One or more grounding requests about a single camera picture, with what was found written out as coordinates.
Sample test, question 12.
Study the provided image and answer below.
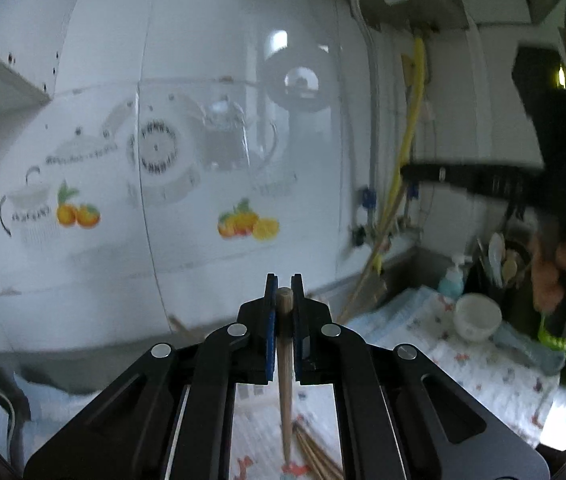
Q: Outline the white cable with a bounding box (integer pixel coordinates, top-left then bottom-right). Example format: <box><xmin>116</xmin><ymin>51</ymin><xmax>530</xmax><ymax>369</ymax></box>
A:
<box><xmin>0</xmin><ymin>369</ymin><xmax>20</xmax><ymax>463</ymax></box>

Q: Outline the white animal printed cloth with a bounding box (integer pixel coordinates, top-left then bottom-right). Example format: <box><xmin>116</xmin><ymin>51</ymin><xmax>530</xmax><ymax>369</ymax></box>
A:
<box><xmin>13</xmin><ymin>287</ymin><xmax>562</xmax><ymax>480</ymax></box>

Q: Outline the beige small spoon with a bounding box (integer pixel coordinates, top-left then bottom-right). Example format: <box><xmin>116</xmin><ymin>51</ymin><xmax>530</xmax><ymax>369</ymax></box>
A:
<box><xmin>503</xmin><ymin>250</ymin><xmax>520</xmax><ymax>282</ymax></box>

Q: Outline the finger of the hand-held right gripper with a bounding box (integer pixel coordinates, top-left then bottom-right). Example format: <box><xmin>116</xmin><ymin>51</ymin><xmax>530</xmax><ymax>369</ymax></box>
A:
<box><xmin>400</xmin><ymin>160</ymin><xmax>545</xmax><ymax>202</ymax></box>

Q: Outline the blue soap pump bottle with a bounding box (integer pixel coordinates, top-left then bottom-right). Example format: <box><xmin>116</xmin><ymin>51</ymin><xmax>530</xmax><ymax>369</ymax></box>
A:
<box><xmin>437</xmin><ymin>254</ymin><xmax>467</xmax><ymax>299</ymax></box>

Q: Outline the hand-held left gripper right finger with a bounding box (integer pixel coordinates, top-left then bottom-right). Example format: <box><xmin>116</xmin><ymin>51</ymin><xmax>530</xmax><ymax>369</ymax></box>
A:
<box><xmin>290</xmin><ymin>272</ymin><xmax>551</xmax><ymax>480</ymax></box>

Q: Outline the pile of wooden chopsticks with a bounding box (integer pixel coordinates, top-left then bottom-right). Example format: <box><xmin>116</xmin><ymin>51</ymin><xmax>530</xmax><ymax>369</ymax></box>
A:
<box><xmin>290</xmin><ymin>417</ymin><xmax>347</xmax><ymax>480</ymax></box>

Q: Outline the white wall cabinet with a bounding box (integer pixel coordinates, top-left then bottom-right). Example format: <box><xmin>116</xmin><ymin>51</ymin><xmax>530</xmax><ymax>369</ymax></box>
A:
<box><xmin>0</xmin><ymin>35</ymin><xmax>56</xmax><ymax>137</ymax></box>

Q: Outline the white plastic rice spoon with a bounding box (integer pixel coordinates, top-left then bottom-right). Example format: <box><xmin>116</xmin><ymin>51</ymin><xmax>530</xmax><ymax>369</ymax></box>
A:
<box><xmin>488</xmin><ymin>232</ymin><xmax>507</xmax><ymax>289</ymax></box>

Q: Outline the green scrub brush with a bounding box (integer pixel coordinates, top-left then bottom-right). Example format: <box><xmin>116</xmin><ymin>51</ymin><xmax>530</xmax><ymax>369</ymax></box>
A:
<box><xmin>536</xmin><ymin>311</ymin><xmax>566</xmax><ymax>352</ymax></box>

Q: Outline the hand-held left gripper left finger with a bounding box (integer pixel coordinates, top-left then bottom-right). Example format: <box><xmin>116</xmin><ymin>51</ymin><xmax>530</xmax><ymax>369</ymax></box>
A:
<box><xmin>23</xmin><ymin>272</ymin><xmax>279</xmax><ymax>480</ymax></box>

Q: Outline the orange fruit wall sticker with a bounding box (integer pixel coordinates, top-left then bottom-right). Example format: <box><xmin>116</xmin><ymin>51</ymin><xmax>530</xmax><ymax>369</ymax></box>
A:
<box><xmin>56</xmin><ymin>180</ymin><xmax>102</xmax><ymax>230</ymax></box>

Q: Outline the orange and lemon wall sticker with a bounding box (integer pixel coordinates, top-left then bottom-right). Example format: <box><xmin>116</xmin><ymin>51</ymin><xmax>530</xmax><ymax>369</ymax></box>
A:
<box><xmin>217</xmin><ymin>198</ymin><xmax>280</xmax><ymax>241</ymax></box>

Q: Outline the dark utensil drainer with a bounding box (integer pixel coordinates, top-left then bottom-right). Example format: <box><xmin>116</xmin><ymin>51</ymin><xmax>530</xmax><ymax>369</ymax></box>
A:
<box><xmin>466</xmin><ymin>239</ymin><xmax>539</xmax><ymax>292</ymax></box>

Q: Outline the yellow gas hose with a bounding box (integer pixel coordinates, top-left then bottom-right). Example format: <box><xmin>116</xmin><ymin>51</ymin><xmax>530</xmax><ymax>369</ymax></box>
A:
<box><xmin>370</xmin><ymin>35</ymin><xmax>427</xmax><ymax>274</ymax></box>

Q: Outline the white ceramic bowl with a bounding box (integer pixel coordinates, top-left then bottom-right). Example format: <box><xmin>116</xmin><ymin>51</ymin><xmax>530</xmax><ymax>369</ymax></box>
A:
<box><xmin>453</xmin><ymin>293</ymin><xmax>503</xmax><ymax>344</ymax></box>

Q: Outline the braided metal hose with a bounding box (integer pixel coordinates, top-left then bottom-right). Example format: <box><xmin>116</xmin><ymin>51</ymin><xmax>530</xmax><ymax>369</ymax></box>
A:
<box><xmin>350</xmin><ymin>0</ymin><xmax>380</xmax><ymax>211</ymax></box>

